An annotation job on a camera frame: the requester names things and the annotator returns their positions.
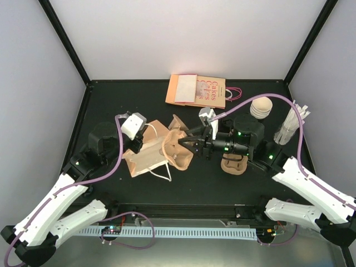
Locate Cakes printed paper bag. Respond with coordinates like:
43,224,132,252
183,76,243,109

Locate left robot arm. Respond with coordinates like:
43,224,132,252
1,119,147,266

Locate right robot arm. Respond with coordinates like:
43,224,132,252
178,114,355,247

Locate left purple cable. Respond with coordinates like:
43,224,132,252
3,112,155,267

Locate black frame post right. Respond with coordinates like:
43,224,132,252
284,0,338,85

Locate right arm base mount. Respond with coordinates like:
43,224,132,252
234,205,278,226

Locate black frame post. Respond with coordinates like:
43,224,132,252
284,0,338,85
38,0,91,85

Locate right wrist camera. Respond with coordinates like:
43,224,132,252
199,107,219,140

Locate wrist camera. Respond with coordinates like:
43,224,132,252
121,112,147,140
199,107,219,140

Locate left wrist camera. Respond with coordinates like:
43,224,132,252
121,112,147,140

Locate orange paper bag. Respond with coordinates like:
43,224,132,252
123,115,188,181

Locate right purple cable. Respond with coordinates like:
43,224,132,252
214,93,356,248

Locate stack of paper cups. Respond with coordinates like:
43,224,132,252
250,97,273,120

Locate brown pulp cup carrier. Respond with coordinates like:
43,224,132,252
162,128,194,171

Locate black frame post left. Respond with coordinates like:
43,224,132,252
38,0,91,85

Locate jar of white stirrers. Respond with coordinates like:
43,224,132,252
274,101,310,145

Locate light blue cable duct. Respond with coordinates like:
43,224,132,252
77,224,257,241

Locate orange flat bag stack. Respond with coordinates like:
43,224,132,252
165,74,197,105

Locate purple cable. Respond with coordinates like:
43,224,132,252
214,93,356,248
3,112,155,267

